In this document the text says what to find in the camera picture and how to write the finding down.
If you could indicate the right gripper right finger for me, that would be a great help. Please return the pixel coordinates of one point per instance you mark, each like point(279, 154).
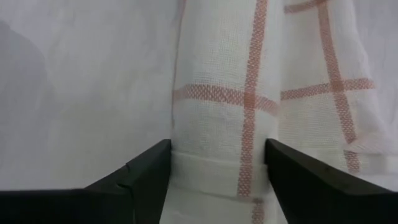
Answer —
point(326, 199)

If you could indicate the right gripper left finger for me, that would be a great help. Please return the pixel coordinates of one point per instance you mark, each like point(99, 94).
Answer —
point(109, 207)

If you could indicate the white red-checked towel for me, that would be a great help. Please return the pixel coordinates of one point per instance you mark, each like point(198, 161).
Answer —
point(224, 93)

